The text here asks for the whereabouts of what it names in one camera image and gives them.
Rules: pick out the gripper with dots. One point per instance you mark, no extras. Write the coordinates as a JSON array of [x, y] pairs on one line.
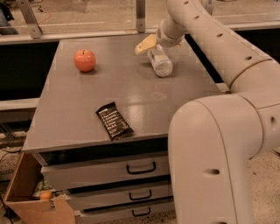
[[164, 37]]

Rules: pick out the clear plastic water bottle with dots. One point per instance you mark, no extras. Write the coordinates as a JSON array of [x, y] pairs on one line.
[[160, 62]]

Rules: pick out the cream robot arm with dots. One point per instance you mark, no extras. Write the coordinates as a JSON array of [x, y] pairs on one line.
[[211, 139]]

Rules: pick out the red apple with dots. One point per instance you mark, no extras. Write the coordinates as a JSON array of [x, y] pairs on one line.
[[84, 60]]

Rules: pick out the black snack bar wrapper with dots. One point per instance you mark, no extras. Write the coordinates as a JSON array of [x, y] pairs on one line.
[[113, 122]]

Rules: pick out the grey drawer cabinet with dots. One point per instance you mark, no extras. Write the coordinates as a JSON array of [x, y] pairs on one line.
[[101, 125]]

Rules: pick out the top grey drawer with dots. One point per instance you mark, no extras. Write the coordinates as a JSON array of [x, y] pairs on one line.
[[106, 171]]

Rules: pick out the grey drawer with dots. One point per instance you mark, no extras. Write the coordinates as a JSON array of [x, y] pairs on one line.
[[119, 195], [132, 210], [106, 171]]

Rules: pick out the bottom grey drawer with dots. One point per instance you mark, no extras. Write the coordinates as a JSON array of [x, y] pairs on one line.
[[132, 210]]

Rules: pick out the middle grey drawer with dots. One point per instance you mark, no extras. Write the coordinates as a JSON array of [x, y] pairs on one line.
[[119, 195]]

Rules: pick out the green patterned snack bag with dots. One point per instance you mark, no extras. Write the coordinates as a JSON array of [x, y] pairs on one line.
[[44, 185]]

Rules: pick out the small orange fruit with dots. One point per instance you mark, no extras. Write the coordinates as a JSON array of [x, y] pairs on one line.
[[46, 195]]

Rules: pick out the brown cardboard box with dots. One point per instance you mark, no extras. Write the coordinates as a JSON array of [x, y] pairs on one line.
[[19, 198]]

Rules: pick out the middle metal bracket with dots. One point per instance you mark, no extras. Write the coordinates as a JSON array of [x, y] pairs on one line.
[[140, 16]]

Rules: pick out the metal bracket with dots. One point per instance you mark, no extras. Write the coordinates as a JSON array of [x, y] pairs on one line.
[[29, 18], [140, 16]]

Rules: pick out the left metal bracket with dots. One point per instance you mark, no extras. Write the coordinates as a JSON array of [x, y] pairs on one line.
[[29, 18]]

